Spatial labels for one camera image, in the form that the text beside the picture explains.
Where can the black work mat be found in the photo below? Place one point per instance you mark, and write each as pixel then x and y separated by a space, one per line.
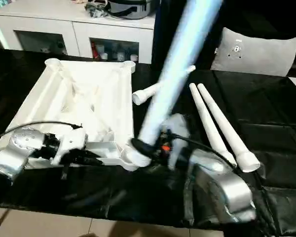
pixel 138 192

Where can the white plastic table leg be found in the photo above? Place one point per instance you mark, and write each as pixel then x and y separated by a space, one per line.
pixel 227 123
pixel 148 93
pixel 209 123
pixel 180 54

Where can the white plastic table top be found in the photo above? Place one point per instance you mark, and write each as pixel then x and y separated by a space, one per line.
pixel 89 103

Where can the grey bag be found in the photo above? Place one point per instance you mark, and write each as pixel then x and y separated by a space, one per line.
pixel 133 7

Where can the tangled small items pile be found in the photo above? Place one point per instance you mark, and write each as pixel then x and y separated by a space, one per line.
pixel 97 9

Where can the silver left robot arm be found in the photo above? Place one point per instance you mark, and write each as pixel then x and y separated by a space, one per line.
pixel 17 153

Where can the white cabinet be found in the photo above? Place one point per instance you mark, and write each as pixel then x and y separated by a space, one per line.
pixel 74 32

